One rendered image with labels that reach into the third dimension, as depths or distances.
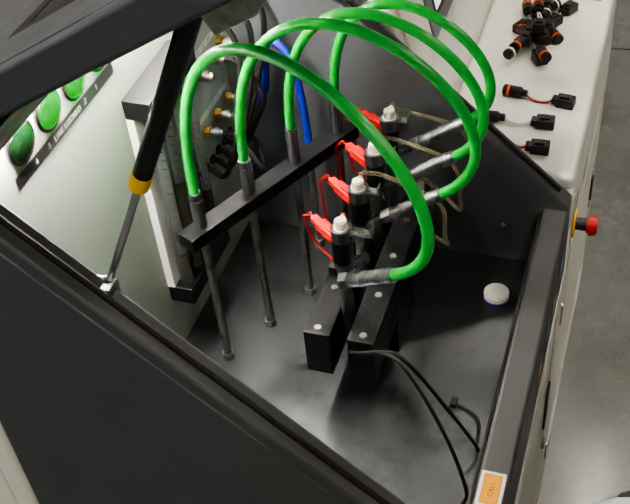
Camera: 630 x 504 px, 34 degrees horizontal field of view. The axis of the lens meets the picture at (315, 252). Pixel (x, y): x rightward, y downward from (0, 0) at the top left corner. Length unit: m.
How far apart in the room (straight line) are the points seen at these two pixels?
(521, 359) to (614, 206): 1.73
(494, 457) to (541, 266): 0.34
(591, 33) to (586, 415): 0.99
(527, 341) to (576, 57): 0.65
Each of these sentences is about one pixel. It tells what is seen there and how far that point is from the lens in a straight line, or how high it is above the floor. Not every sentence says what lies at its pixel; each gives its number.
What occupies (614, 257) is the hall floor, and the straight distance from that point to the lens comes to 2.95.
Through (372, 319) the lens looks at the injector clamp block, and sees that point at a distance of 1.42.
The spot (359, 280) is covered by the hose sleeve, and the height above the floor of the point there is 1.17.
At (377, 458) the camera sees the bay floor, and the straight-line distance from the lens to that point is 1.46.
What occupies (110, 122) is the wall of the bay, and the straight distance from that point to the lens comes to 1.31.
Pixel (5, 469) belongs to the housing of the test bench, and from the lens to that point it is 1.38.
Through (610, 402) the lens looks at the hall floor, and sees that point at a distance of 2.61.
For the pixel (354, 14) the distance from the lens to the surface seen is 1.31.
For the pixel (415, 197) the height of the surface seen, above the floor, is 1.33.
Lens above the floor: 2.02
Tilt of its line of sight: 43 degrees down
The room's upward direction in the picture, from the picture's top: 6 degrees counter-clockwise
